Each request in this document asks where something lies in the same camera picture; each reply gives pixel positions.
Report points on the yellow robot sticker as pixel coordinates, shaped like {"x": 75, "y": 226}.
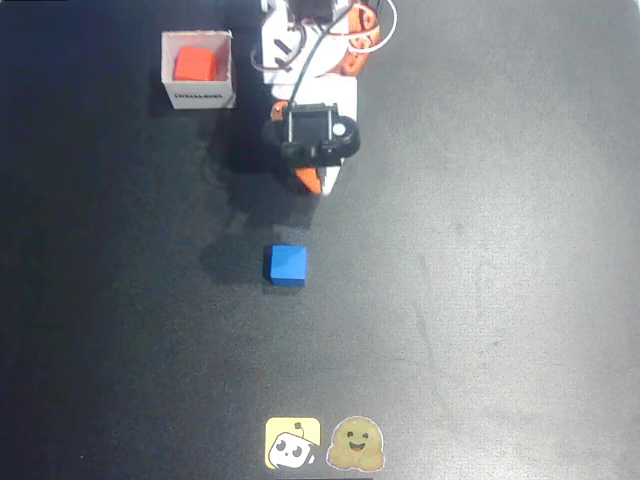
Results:
{"x": 292, "y": 442}

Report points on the white cardboard box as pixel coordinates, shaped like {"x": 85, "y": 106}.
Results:
{"x": 200, "y": 95}

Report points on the black gripper-mounted camera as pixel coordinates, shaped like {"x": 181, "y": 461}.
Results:
{"x": 310, "y": 127}

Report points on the hugging face emoji sticker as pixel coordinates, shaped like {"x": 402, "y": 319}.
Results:
{"x": 356, "y": 445}

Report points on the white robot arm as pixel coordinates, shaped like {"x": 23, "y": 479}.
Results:
{"x": 280, "y": 65}

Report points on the blue cube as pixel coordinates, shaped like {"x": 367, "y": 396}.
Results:
{"x": 287, "y": 265}

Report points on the red cube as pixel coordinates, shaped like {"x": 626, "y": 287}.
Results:
{"x": 195, "y": 64}

